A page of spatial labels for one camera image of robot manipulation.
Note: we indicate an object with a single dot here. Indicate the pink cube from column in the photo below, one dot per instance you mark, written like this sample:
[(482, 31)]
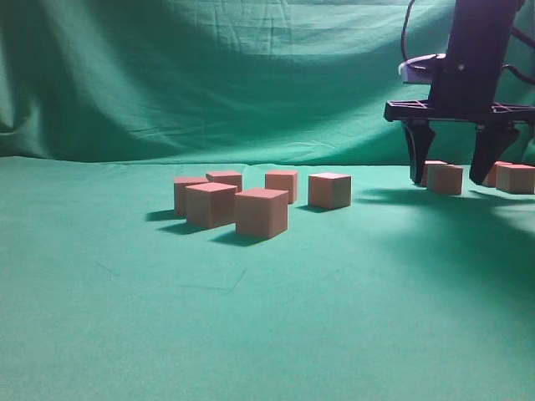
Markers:
[(283, 180)]

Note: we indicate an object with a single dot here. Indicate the pink cube column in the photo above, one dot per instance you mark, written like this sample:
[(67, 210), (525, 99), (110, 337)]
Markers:
[(493, 173), (261, 212), (515, 179), (427, 166), (180, 185), (228, 177), (445, 179), (329, 190)]

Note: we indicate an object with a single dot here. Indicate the green cloth backdrop and cover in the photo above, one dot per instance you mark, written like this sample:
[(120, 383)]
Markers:
[(107, 294)]

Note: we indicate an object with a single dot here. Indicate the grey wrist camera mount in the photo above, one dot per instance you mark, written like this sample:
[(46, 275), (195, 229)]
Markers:
[(420, 70)]

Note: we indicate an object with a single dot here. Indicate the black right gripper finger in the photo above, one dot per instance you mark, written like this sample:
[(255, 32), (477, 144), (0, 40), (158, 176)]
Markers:
[(419, 136), (492, 140)]

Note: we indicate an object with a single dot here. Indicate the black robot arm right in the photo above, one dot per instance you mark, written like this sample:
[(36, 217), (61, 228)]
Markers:
[(479, 37)]

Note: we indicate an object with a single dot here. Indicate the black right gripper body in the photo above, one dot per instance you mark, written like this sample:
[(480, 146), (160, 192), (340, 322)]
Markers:
[(459, 95)]

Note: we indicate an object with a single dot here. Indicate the pink cube later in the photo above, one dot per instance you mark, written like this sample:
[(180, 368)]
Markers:
[(211, 204)]

